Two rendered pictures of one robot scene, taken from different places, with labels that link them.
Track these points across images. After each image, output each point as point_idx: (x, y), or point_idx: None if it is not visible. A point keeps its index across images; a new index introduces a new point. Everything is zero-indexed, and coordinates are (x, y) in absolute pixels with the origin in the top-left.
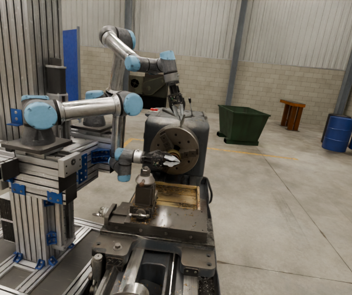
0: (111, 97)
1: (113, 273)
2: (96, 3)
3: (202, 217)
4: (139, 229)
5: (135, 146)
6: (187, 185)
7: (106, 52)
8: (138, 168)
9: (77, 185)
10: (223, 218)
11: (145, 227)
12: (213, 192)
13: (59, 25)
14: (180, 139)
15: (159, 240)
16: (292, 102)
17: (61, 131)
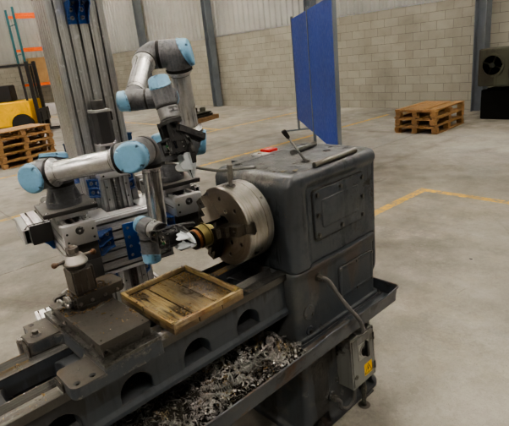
0: (107, 150)
1: (19, 358)
2: None
3: (129, 326)
4: (64, 320)
5: (419, 204)
6: (227, 285)
7: (441, 10)
8: (385, 249)
9: (127, 261)
10: (480, 385)
11: (65, 319)
12: None
13: (106, 56)
14: (225, 206)
15: (73, 341)
16: None
17: (115, 189)
